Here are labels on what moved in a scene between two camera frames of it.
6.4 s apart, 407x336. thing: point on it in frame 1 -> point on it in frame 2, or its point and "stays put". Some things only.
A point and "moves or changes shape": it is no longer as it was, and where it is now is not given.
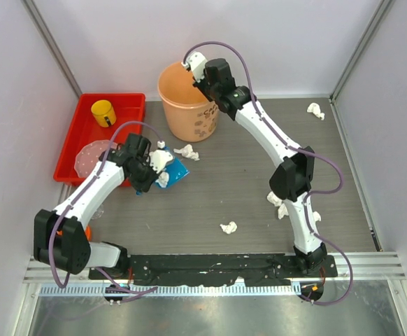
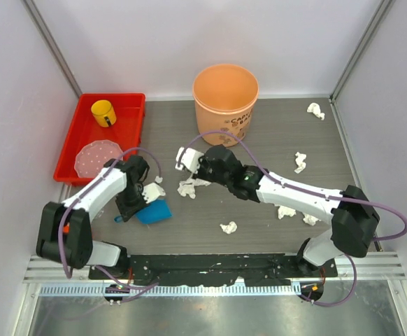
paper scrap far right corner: x=315 y=108 stays put
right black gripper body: x=209 y=90 -> x=205 y=171
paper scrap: x=282 y=211 stays put
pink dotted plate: x=89 y=155 stays put
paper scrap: x=230 y=228 stays put
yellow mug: x=103 y=113 stays put
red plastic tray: x=85 y=128 stays put
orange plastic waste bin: x=191 y=117 moves or changes shape
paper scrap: x=187 y=151 moves or changes shape
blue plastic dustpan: x=175 y=171 -> x=154 y=211
